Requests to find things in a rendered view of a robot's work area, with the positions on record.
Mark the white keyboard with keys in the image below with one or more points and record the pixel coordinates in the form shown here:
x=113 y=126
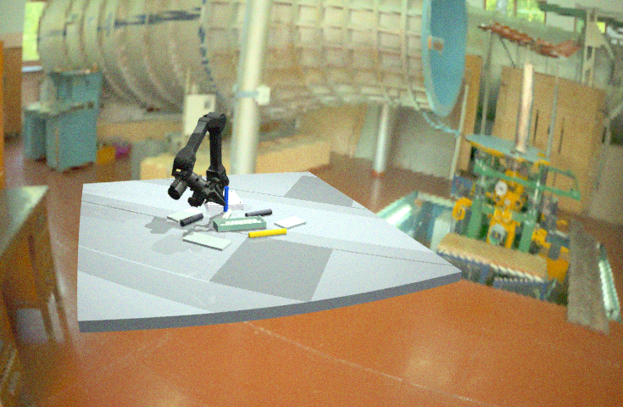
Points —
x=239 y=224

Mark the blue stylus with grey tip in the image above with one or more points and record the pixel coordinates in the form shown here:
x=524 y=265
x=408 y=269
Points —
x=226 y=199

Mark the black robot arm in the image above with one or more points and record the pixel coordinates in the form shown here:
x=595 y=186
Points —
x=185 y=160

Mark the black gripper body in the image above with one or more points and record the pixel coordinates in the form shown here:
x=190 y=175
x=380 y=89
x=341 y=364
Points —
x=203 y=187

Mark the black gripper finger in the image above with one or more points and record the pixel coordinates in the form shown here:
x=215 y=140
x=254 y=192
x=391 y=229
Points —
x=214 y=197
x=217 y=189

